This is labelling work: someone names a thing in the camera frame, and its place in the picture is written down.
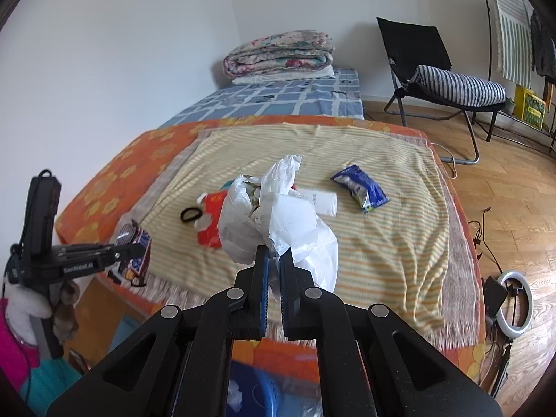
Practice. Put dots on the blue checked bed sheet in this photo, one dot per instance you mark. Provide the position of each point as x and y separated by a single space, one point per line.
269 100

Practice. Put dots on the blue red paper box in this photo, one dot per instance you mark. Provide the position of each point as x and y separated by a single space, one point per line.
138 252

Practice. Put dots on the orange floral bed sheet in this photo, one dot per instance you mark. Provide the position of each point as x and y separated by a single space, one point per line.
108 173

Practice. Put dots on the yellow striped towel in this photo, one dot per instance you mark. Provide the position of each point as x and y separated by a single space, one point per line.
391 247

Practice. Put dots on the person's left forearm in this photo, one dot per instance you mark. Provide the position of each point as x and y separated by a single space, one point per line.
13 347

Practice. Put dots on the black flat device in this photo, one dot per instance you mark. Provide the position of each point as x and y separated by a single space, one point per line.
493 297

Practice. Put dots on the crumpled white tissue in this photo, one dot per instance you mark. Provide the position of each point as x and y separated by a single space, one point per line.
236 393

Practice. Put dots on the small green pot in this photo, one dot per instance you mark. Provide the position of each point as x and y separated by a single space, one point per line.
511 106

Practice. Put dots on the red packet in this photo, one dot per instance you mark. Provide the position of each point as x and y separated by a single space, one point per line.
210 226

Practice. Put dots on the yellow plastic crate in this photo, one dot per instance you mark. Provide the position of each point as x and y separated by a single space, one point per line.
530 108

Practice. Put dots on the dark hanging garment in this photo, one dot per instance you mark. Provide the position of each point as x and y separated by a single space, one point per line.
543 43

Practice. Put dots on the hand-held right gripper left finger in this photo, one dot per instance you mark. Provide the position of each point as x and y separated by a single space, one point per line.
262 295

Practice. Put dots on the black clothes rack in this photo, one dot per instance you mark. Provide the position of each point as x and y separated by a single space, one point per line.
491 52

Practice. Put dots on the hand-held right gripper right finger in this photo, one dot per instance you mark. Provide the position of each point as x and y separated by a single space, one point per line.
286 299

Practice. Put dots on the white plastic cup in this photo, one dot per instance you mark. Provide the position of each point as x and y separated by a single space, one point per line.
323 202

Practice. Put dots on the blue plastic basket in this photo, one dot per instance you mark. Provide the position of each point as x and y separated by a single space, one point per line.
269 391

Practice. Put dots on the teal ribbed mat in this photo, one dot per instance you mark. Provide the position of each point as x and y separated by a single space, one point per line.
47 384

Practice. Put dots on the person's left hand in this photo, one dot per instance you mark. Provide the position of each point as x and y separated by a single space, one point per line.
26 308

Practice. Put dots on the blue snack packet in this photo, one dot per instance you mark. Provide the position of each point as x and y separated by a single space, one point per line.
360 186

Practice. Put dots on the folded floral quilt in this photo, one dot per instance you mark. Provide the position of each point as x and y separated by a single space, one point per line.
278 52

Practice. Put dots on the black folding chair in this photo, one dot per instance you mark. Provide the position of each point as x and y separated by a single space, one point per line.
412 47

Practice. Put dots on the green striped towel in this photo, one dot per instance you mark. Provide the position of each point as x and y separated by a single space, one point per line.
512 30

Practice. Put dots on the white plastic bag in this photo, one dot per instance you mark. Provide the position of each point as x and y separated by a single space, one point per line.
295 230

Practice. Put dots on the striped cushion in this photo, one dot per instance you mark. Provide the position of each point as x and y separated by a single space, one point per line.
460 87

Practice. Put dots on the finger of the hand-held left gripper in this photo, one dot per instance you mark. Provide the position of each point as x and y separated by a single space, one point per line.
128 251

